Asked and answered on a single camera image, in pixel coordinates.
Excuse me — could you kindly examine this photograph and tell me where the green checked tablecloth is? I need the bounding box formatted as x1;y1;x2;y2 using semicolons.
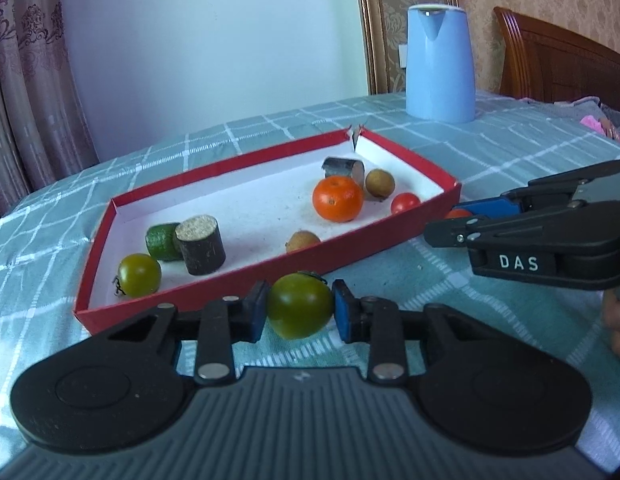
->
0;91;620;480

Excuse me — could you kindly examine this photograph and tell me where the patterned brown curtain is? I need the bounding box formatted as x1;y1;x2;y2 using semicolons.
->
0;0;101;226

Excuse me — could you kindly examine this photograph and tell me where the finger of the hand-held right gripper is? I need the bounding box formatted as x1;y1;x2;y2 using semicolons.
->
423;200;588;249
451;160;620;218

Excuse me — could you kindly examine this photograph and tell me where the grey cloth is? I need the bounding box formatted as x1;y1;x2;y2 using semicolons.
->
522;94;620;133

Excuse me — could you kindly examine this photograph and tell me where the small green tomato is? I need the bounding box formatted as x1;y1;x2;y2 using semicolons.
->
113;253;163;298

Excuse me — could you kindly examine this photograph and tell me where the orange mandarin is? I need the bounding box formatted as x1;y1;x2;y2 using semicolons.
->
312;175;365;223

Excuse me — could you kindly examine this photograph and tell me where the pink cloth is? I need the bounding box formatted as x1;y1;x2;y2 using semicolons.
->
579;115;620;147

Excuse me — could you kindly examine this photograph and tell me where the person's right hand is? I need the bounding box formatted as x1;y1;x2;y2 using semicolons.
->
601;290;620;358

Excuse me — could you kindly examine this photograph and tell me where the small tan longan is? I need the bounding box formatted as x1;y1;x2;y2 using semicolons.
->
285;230;321;254

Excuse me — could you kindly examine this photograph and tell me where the green cucumber piece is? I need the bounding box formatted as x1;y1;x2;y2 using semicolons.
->
145;222;183;262

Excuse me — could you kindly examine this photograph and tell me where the blue electric kettle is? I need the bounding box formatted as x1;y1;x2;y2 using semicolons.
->
405;4;477;124

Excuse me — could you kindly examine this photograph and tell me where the wooden headboard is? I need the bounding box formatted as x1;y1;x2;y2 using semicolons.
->
492;6;620;117

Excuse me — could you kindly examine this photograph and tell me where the red cardboard box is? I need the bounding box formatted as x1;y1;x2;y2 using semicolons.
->
73;125;462;336

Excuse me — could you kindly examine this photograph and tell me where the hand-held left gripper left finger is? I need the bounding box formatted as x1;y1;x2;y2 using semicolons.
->
107;281;269;386

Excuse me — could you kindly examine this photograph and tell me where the large tan longan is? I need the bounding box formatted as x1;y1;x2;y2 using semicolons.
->
365;168;395;199

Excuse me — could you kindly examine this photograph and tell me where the gold framed wall panel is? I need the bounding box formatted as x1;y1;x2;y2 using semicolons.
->
352;0;459;96

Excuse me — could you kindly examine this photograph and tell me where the large green tomato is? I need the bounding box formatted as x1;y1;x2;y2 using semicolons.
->
266;271;336;340

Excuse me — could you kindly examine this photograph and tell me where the dark sugarcane piece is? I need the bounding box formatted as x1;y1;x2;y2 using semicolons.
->
322;156;366;189
175;215;227;276

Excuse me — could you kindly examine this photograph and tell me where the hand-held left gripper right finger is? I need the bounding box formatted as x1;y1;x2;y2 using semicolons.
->
331;280;487;386

